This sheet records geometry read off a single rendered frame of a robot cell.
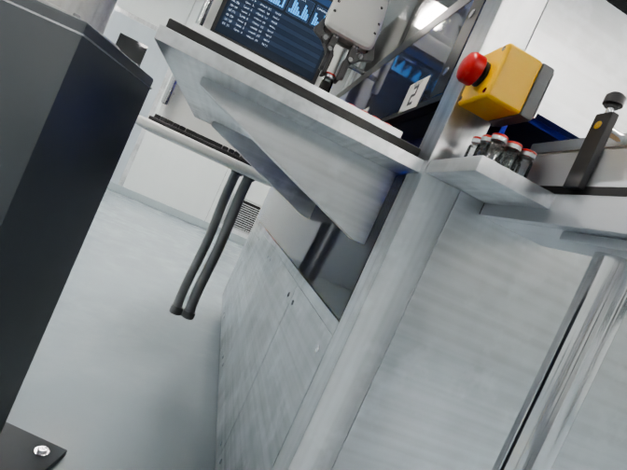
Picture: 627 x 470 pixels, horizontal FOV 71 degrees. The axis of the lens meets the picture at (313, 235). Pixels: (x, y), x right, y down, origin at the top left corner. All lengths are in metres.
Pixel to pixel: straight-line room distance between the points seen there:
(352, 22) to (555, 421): 0.69
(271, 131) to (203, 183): 5.48
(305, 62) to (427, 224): 1.12
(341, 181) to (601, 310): 0.39
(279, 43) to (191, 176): 4.62
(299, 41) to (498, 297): 1.22
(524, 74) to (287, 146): 0.34
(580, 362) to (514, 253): 0.24
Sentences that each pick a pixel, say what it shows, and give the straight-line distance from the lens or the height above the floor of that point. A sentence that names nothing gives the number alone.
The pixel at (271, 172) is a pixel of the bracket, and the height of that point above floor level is 0.80.
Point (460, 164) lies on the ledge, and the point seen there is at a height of 0.87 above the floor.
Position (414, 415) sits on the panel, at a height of 0.52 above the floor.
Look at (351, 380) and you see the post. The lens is 0.68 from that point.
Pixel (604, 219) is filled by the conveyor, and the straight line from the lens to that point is 0.53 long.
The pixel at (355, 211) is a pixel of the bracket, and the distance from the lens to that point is 0.72.
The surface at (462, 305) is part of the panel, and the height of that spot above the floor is 0.71.
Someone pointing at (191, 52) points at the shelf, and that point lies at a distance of 0.63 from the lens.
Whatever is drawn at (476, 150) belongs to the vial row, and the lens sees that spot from 0.62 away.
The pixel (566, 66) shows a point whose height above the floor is 1.10.
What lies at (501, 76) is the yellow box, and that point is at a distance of 0.61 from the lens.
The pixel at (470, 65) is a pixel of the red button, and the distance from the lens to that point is 0.62.
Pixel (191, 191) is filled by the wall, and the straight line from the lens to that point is 6.18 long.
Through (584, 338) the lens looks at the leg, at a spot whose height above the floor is 0.74.
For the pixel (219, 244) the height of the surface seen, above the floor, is 0.50.
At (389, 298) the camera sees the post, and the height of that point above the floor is 0.67.
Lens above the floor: 0.73
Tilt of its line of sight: 2 degrees down
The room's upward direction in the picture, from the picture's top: 24 degrees clockwise
